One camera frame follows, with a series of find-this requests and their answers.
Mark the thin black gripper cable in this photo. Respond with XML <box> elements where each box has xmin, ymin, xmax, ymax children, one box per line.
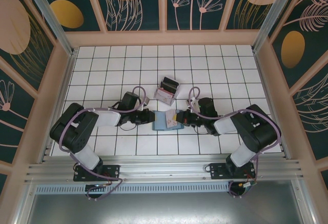
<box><xmin>193</xmin><ymin>125</ymin><xmax>209</xmax><ymax>135</ymax></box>
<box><xmin>118</xmin><ymin>121</ymin><xmax>138</xmax><ymax>132</ymax></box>

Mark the blue leather card holder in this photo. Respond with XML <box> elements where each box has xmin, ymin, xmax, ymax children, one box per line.
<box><xmin>152</xmin><ymin>110</ymin><xmax>185</xmax><ymax>132</ymax></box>

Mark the clear acrylic card box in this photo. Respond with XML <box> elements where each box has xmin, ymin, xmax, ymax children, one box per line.
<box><xmin>153</xmin><ymin>76</ymin><xmax>181</xmax><ymax>107</ymax></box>

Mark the aluminium corner post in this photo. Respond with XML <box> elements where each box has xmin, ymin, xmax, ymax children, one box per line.
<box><xmin>20</xmin><ymin>0</ymin><xmax>77</xmax><ymax>57</ymax></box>
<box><xmin>252</xmin><ymin>0</ymin><xmax>308</xmax><ymax>54</ymax></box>

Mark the black card stack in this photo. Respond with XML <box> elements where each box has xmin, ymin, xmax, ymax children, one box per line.
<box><xmin>160</xmin><ymin>76</ymin><xmax>179</xmax><ymax>93</ymax></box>

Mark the white red-edged card stack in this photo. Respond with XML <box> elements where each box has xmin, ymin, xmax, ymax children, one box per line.
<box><xmin>155</xmin><ymin>87</ymin><xmax>176</xmax><ymax>106</ymax></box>

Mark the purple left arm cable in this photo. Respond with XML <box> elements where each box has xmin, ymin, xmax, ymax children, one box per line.
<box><xmin>58</xmin><ymin>86</ymin><xmax>149</xmax><ymax>201</ymax></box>

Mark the grey slotted cable duct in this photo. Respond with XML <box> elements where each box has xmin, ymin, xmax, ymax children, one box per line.
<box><xmin>34</xmin><ymin>182</ymin><xmax>230</xmax><ymax>194</ymax></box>

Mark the aluminium extrusion base beam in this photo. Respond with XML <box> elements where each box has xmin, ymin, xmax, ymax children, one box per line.
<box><xmin>24</xmin><ymin>154</ymin><xmax>304</xmax><ymax>184</ymax></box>

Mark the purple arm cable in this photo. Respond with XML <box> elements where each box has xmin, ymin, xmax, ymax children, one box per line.
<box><xmin>189</xmin><ymin>87</ymin><xmax>282</xmax><ymax>199</ymax></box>
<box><xmin>58</xmin><ymin>86</ymin><xmax>149</xmax><ymax>201</ymax></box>

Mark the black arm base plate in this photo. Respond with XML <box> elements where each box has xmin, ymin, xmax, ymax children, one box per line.
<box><xmin>209</xmin><ymin>162</ymin><xmax>256</xmax><ymax>181</ymax></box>
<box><xmin>73</xmin><ymin>164</ymin><xmax>121</xmax><ymax>182</ymax></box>

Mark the grey metal sheet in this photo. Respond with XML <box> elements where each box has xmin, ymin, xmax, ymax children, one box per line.
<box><xmin>15</xmin><ymin>193</ymin><xmax>316</xmax><ymax>224</ymax></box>

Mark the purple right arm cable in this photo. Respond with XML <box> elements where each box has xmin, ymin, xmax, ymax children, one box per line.
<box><xmin>189</xmin><ymin>87</ymin><xmax>282</xmax><ymax>199</ymax></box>

